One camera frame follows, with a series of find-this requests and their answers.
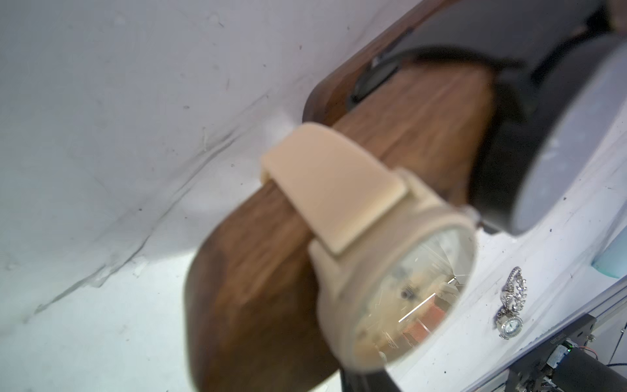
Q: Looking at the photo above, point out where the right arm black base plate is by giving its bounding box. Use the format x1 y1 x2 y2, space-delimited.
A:
505 314 597 392

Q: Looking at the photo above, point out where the beige band watch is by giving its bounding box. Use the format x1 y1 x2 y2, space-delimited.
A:
261 122 479 372

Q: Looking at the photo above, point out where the wooden watch stand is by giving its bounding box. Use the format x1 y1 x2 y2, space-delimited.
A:
184 1 494 391

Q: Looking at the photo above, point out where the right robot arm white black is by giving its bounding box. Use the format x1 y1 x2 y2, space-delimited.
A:
551 348 626 392

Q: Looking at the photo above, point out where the light blue small object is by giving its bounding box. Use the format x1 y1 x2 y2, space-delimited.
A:
592 230 626 279

